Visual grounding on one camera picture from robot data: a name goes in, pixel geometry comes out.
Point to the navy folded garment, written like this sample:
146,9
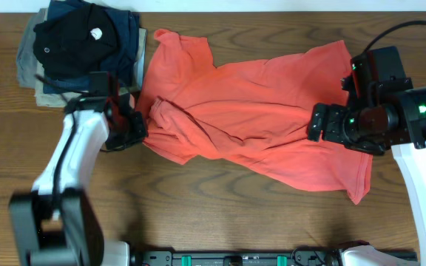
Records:
127,27

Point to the red printed t-shirt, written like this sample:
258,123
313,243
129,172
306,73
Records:
252,113

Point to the light blue folded garment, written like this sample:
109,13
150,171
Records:
138,69

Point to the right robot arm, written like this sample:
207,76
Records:
384,112

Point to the beige folded garment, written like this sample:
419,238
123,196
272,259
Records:
57,101

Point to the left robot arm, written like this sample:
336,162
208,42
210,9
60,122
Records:
54,223

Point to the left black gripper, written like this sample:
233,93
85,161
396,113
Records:
140,133

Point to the black folded garment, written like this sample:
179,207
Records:
73,45

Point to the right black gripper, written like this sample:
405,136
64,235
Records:
337,115

